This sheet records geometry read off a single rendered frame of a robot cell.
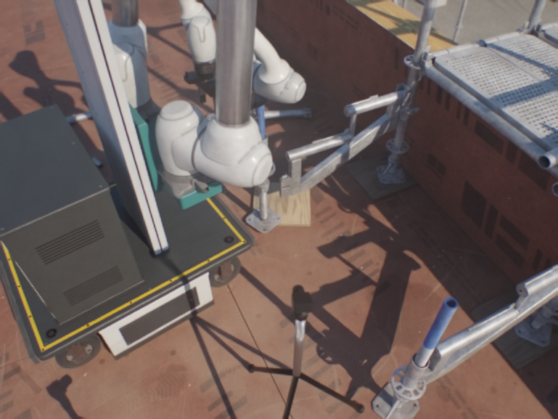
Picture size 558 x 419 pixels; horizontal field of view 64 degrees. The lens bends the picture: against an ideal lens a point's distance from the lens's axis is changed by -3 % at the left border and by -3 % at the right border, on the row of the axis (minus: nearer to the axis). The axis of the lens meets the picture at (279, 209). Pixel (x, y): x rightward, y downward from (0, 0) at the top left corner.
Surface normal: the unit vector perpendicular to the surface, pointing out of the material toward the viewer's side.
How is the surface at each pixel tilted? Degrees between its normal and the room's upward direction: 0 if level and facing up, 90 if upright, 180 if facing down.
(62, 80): 0
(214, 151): 77
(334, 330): 0
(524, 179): 90
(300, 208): 0
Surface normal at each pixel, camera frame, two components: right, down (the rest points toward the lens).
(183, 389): 0.00, -0.68
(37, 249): 0.58, 0.59
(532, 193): -0.90, 0.32
